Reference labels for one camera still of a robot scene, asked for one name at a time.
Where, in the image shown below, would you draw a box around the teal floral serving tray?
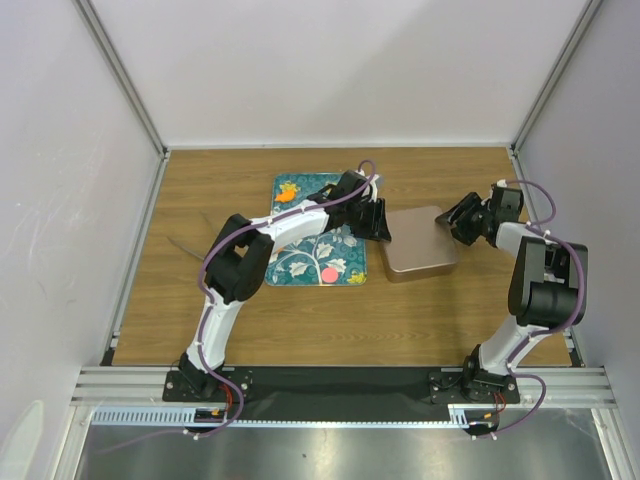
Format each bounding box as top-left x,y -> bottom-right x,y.
265,173 -> 367,287

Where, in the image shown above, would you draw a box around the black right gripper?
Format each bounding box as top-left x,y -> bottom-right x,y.
436,192 -> 494,246

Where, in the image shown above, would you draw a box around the rose gold tin lid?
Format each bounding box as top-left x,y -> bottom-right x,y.
381,206 -> 459,270

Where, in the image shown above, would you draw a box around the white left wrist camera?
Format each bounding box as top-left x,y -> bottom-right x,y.
367,174 -> 384,201

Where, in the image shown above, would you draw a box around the rose gold cookie tin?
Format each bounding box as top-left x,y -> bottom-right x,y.
385,263 -> 457,283

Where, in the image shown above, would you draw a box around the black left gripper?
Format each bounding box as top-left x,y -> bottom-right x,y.
345,198 -> 391,243

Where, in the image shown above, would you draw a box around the pink round cookie lower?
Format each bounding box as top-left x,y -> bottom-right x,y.
321,267 -> 340,284

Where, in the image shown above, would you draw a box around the aluminium cable rail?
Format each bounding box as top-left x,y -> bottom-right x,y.
72,367 -> 616,431

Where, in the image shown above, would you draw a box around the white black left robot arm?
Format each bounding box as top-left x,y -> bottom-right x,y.
163,161 -> 391,402

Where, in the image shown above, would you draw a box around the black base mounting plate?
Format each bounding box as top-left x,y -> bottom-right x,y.
162,366 -> 521,423

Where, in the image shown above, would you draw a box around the metal slotted tongs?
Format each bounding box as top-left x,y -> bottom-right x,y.
166,211 -> 215,261

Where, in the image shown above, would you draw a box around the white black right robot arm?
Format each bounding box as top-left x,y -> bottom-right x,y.
436,180 -> 588,403

